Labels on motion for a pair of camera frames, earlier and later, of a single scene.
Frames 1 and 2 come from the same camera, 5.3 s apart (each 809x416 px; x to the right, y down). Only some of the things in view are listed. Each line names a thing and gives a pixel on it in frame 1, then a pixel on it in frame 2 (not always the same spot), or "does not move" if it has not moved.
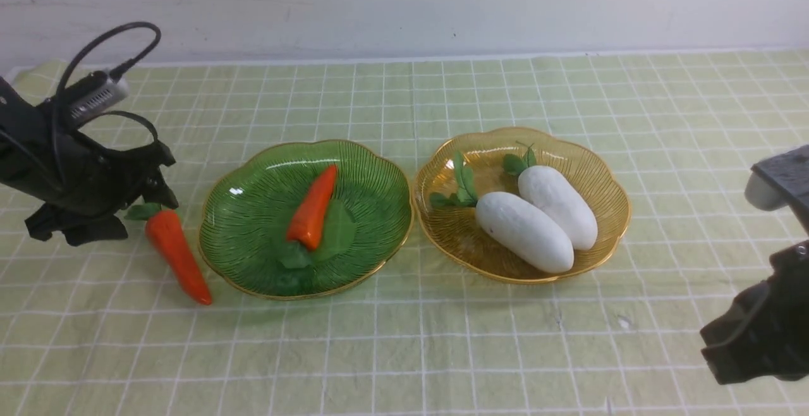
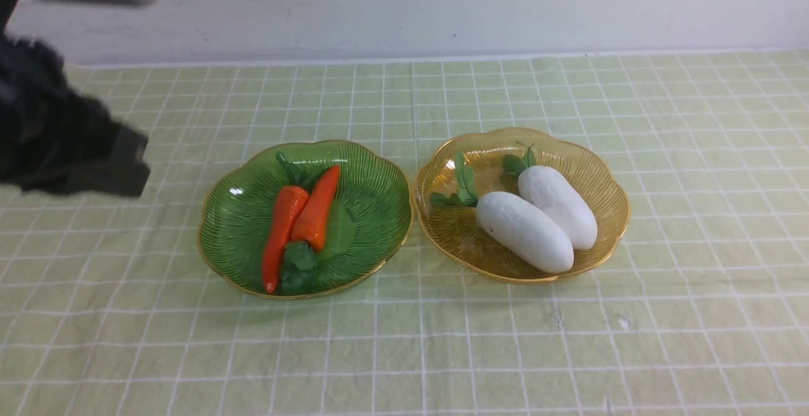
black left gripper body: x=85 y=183 -> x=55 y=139
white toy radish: x=526 y=232 does not move
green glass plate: x=249 y=206 does not move
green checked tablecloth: x=90 y=326 does not move
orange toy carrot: x=164 y=227 -> x=287 y=222
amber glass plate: x=452 y=235 does not move
